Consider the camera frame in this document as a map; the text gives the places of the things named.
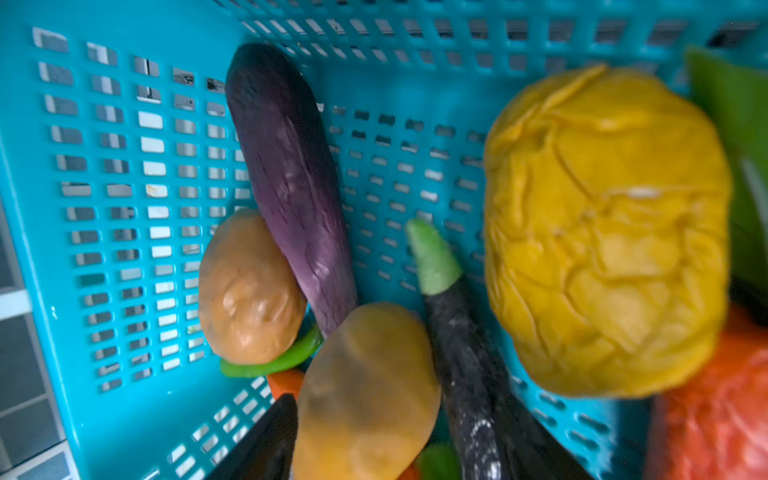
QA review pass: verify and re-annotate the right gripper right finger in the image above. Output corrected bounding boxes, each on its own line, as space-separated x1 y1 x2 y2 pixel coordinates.
494 393 592 479

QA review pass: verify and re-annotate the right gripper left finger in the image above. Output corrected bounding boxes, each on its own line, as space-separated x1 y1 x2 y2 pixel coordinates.
207 394 298 480

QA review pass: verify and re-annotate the yellow mango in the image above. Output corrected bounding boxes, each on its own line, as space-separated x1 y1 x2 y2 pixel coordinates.
292 302 441 479

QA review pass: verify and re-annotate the dark eggplant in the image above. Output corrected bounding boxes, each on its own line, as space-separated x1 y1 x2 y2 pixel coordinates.
406 218 513 479

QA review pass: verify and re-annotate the green chili pepper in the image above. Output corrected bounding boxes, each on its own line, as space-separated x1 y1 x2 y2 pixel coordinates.
219 325 324 378

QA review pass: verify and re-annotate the brown potato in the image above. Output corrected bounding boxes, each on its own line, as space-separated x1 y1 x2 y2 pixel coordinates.
199 208 307 365

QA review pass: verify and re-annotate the orange carrot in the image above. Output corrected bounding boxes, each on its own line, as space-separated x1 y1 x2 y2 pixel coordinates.
643 304 767 479

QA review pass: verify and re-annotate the yellow bell pepper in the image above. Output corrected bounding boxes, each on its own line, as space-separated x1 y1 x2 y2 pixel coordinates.
483 65 732 399

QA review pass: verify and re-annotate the teal plastic basket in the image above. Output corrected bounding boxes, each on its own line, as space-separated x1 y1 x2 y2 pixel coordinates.
1 1 767 479

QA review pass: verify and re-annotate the purple eggplant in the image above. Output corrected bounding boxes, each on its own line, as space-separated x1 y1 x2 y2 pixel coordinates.
225 43 358 337

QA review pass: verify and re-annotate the green bell pepper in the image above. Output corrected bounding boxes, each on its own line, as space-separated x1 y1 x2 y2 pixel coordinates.
685 48 767 296

